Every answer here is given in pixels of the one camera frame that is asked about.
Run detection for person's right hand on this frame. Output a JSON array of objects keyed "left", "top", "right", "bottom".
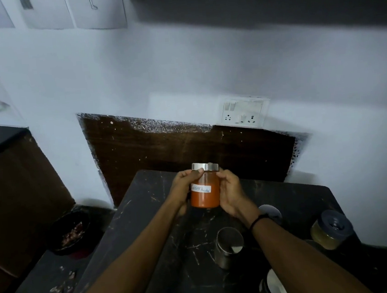
[{"left": 215, "top": 166, "right": 261, "bottom": 222}]

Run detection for person's left hand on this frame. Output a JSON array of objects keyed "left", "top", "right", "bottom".
[{"left": 165, "top": 167, "right": 209, "bottom": 217}]

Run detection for orange chilli powder jar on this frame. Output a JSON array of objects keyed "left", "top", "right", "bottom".
[{"left": 187, "top": 160, "right": 224, "bottom": 211}]

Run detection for clear jar steel lid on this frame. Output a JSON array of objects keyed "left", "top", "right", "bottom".
[
  {"left": 257, "top": 203, "right": 284, "bottom": 229},
  {"left": 256, "top": 267, "right": 292, "bottom": 293}
]

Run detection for steel lid brown spice jar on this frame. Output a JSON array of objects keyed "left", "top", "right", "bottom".
[{"left": 211, "top": 225, "right": 248, "bottom": 272}]

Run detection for coriander powder jar grey lid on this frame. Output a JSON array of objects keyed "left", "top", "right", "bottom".
[{"left": 308, "top": 207, "right": 356, "bottom": 252}]

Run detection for person's right forearm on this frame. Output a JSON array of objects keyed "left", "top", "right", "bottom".
[{"left": 242, "top": 200, "right": 374, "bottom": 293}]

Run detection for person's left forearm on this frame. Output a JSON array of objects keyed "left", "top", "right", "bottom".
[{"left": 51, "top": 198, "right": 194, "bottom": 293}]

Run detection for dark brown wood panel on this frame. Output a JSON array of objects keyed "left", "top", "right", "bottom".
[{"left": 76, "top": 91, "right": 314, "bottom": 210}]

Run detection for black round bin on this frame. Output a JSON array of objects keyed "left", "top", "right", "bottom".
[{"left": 46, "top": 209, "right": 95, "bottom": 258}]

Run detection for pale debris scraps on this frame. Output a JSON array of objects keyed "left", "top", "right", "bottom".
[{"left": 48, "top": 269, "right": 79, "bottom": 293}]

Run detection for black kitchen counter unit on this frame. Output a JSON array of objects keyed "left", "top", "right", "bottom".
[{"left": 0, "top": 115, "right": 85, "bottom": 293}]

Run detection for white paper sheet with drawing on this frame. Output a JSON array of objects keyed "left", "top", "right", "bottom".
[{"left": 63, "top": 0, "right": 128, "bottom": 34}]

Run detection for black bead bracelet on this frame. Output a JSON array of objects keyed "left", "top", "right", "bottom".
[{"left": 247, "top": 212, "right": 272, "bottom": 232}]

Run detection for white wall socket plate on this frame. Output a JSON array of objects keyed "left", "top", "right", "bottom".
[{"left": 218, "top": 93, "right": 273, "bottom": 131}]

